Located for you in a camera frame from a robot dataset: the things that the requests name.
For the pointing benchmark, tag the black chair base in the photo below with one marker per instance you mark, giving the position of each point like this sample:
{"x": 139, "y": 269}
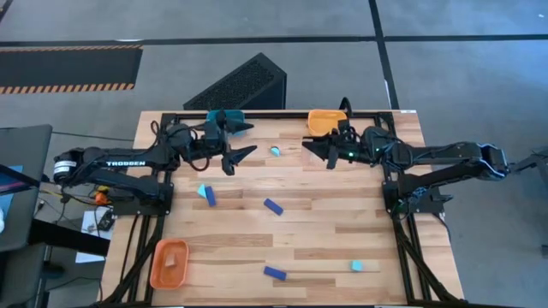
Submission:
{"x": 531, "y": 162}

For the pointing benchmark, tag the dark monitor with stand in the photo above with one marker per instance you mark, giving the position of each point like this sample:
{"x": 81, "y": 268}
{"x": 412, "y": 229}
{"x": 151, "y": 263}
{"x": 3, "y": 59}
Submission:
{"x": 21, "y": 145}

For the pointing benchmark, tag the yellow plastic bin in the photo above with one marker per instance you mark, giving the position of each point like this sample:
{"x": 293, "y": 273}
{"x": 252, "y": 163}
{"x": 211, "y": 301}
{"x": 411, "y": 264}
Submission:
{"x": 321, "y": 122}

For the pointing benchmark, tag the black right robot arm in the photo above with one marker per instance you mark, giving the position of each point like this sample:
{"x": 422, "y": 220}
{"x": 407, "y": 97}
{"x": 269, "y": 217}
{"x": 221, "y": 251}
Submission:
{"x": 449, "y": 156}

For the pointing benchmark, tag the black perforated case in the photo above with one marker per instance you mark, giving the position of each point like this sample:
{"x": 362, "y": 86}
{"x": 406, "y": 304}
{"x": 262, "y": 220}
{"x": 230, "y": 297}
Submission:
{"x": 244, "y": 81}

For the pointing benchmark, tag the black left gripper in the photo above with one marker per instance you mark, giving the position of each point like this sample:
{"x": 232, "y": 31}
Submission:
{"x": 214, "y": 139}

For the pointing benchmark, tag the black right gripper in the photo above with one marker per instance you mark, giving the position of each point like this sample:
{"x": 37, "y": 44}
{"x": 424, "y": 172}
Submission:
{"x": 351, "y": 147}

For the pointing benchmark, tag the dark blue rectangular block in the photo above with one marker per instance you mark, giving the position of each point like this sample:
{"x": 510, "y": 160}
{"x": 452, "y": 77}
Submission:
{"x": 275, "y": 273}
{"x": 273, "y": 206}
{"x": 210, "y": 196}

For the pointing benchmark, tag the light blue triangle block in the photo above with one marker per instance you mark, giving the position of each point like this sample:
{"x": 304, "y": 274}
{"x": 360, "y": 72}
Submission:
{"x": 201, "y": 191}

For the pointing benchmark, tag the orange plastic bin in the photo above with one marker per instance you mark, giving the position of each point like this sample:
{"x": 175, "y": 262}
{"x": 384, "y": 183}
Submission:
{"x": 160, "y": 274}

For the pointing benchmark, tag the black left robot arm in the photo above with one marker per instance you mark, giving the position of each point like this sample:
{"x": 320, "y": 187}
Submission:
{"x": 120, "y": 163}

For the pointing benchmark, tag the black hazard-striped floor mat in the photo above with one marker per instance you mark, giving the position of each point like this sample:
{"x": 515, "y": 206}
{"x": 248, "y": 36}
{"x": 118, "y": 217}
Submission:
{"x": 64, "y": 66}

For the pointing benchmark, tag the light blue cube block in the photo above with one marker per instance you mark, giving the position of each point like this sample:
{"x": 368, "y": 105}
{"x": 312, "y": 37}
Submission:
{"x": 356, "y": 265}

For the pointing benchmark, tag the light blue half-round block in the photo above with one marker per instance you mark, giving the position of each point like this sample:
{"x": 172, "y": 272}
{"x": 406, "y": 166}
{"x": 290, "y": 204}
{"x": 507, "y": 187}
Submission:
{"x": 275, "y": 151}

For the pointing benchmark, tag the natural wood block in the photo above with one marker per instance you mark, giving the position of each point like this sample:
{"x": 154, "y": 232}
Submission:
{"x": 171, "y": 260}

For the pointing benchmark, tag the blue plastic bin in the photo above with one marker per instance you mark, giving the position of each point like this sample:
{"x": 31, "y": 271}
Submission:
{"x": 235, "y": 114}

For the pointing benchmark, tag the white paper sheet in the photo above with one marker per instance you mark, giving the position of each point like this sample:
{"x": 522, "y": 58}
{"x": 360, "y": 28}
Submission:
{"x": 87, "y": 257}

